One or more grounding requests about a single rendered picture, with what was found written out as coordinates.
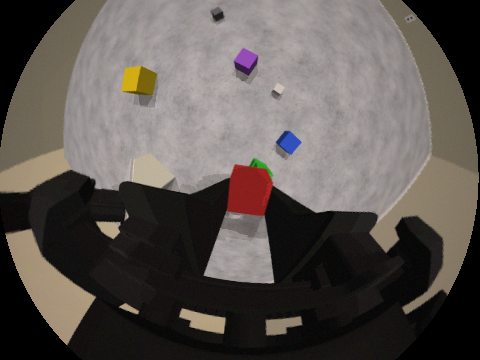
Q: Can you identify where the red block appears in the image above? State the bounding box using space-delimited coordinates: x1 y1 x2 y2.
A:
227 164 273 216

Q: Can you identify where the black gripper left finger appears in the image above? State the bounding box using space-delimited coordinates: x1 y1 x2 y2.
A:
119 177 231 276

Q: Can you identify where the purple block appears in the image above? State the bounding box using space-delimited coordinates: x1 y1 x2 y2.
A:
233 48 257 76

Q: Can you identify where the yellow block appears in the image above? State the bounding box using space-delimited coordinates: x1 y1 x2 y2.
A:
121 65 157 96

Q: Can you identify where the blue cube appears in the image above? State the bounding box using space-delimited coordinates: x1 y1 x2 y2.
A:
275 131 301 155

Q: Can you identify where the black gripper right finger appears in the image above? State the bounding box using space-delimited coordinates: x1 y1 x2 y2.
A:
264 185 379 284

